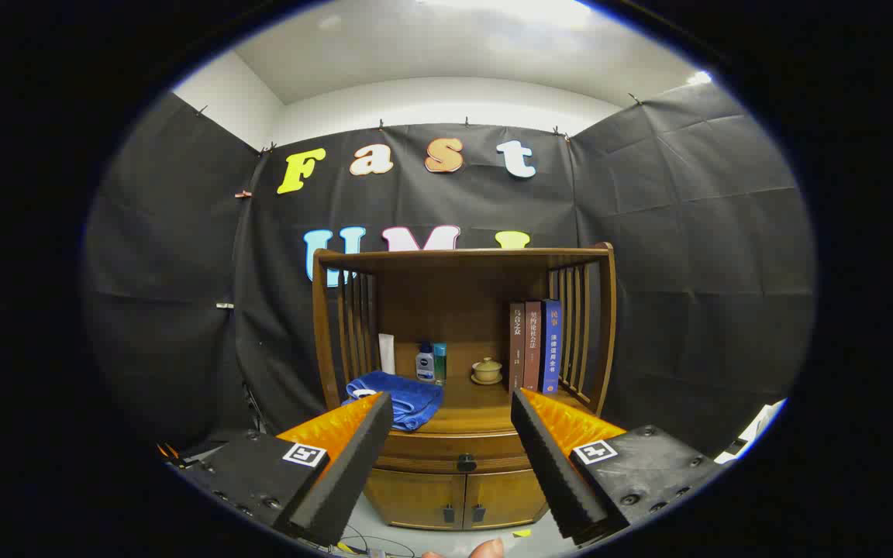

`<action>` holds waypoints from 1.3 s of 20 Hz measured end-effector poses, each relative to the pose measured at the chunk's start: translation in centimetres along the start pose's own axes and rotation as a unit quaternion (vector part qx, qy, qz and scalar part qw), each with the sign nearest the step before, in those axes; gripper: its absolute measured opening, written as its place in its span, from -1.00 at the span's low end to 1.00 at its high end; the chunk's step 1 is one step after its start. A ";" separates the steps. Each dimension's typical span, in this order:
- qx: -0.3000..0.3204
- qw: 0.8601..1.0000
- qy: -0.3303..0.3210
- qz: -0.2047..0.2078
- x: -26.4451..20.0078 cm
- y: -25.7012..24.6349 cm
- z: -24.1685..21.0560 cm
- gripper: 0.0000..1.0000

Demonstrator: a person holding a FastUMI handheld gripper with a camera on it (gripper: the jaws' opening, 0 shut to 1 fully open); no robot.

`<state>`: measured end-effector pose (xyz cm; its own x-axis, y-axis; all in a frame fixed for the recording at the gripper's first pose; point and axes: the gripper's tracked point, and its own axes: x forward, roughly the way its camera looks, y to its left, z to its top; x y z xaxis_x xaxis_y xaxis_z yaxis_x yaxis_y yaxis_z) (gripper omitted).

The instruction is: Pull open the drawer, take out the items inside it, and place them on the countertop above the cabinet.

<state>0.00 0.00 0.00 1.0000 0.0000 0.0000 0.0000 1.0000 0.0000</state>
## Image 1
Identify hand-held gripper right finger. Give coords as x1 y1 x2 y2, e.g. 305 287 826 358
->
510 387 726 546

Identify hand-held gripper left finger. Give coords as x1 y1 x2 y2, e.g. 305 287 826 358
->
170 391 395 548

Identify wooden drawer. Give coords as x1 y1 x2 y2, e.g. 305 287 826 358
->
375 430 533 474

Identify wooden cabinet door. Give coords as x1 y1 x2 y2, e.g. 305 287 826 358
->
464 467 548 530
364 469 467 530

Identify wooden countertop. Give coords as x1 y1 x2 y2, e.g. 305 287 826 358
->
338 372 595 435

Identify wooden cabinet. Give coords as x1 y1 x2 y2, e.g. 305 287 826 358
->
312 242 618 532

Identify folded blue towel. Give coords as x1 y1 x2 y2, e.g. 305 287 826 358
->
344 370 445 432

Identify blue book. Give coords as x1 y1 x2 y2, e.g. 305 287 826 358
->
540 299 564 394

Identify reddish brown book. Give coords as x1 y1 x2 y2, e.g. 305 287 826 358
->
524 301 543 392

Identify dark brown book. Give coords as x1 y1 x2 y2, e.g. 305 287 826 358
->
509 302 527 394

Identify black backdrop cloth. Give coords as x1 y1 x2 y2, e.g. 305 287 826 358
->
82 81 817 458

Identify thin floor cables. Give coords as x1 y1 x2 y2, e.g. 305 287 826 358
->
334 525 416 558

